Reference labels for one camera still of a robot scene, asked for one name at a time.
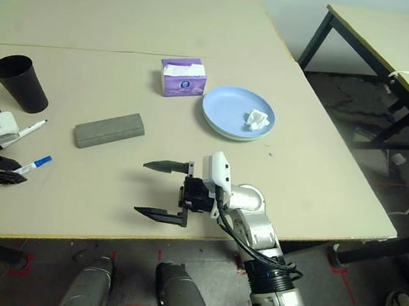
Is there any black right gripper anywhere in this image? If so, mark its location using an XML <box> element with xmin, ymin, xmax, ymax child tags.
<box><xmin>131</xmin><ymin>156</ymin><xmax>222</xmax><ymax>233</ymax></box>

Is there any white marker with blue cap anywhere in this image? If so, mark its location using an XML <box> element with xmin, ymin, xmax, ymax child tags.
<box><xmin>0</xmin><ymin>149</ymin><xmax>54</xmax><ymax>200</ymax></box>

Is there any white pen with black tip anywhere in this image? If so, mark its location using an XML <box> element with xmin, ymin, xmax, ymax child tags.
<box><xmin>14</xmin><ymin>115</ymin><xmax>49</xmax><ymax>143</ymax></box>

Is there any grey glasses case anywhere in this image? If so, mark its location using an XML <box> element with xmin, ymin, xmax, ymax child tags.
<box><xmin>71</xmin><ymin>105</ymin><xmax>148</xmax><ymax>157</ymax></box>

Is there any light blue plate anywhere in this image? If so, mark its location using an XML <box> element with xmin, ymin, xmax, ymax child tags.
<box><xmin>198</xmin><ymin>82</ymin><xmax>281</xmax><ymax>144</ymax></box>

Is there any white tissue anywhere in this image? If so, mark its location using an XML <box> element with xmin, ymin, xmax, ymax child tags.
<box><xmin>242</xmin><ymin>107</ymin><xmax>272</xmax><ymax>134</ymax></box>

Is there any light green plate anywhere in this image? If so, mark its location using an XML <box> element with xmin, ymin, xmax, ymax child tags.
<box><xmin>201</xmin><ymin>117</ymin><xmax>268</xmax><ymax>145</ymax></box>

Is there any black plastic cup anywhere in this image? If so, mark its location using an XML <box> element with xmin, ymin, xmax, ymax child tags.
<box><xmin>0</xmin><ymin>52</ymin><xmax>55</xmax><ymax>116</ymax></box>

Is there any grey robot right leg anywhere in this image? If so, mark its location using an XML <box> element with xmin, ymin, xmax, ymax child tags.
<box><xmin>150</xmin><ymin>261</ymin><xmax>223</xmax><ymax>306</ymax></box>

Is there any grey robot leg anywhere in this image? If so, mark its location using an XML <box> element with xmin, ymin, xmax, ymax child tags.
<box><xmin>58</xmin><ymin>251</ymin><xmax>118</xmax><ymax>306</ymax></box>
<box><xmin>150</xmin><ymin>261</ymin><xmax>223</xmax><ymax>306</ymax></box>

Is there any purple tissue pack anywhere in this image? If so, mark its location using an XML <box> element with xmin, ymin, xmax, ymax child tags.
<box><xmin>156</xmin><ymin>53</ymin><xmax>210</xmax><ymax>102</ymax></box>

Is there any grey robot left leg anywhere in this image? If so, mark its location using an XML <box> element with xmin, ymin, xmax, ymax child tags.
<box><xmin>58</xmin><ymin>251</ymin><xmax>118</xmax><ymax>306</ymax></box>

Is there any white tie on side table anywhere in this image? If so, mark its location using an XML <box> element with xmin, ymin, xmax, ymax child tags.
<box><xmin>385</xmin><ymin>67</ymin><xmax>409</xmax><ymax>97</ymax></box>

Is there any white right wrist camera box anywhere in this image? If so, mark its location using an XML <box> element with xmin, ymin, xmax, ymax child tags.
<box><xmin>196</xmin><ymin>149</ymin><xmax>237</xmax><ymax>221</ymax></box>

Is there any beige side table black frame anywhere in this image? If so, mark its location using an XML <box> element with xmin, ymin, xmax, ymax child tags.
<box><xmin>270</xmin><ymin>0</ymin><xmax>409</xmax><ymax>295</ymax></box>

